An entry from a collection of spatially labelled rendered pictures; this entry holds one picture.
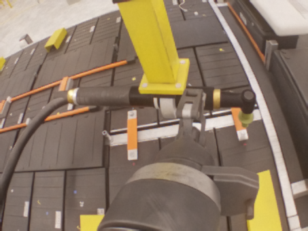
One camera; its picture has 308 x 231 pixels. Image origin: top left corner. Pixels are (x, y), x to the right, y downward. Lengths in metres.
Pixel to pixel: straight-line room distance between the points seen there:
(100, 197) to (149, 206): 0.43
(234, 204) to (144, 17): 0.26
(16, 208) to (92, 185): 0.32
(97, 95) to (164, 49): 0.23
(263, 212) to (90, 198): 0.43
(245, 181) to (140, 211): 0.11
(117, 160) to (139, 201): 0.45
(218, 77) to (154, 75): 0.33
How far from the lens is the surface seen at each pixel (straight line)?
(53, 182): 0.70
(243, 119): 0.51
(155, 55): 0.36
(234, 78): 0.69
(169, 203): 0.17
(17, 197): 0.80
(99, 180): 0.61
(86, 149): 0.66
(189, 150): 0.25
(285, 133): 0.63
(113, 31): 1.04
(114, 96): 0.50
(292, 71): 0.61
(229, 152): 0.56
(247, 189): 0.23
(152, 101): 0.47
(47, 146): 0.76
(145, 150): 0.60
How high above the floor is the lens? 1.52
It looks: 54 degrees down
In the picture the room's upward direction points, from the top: 22 degrees counter-clockwise
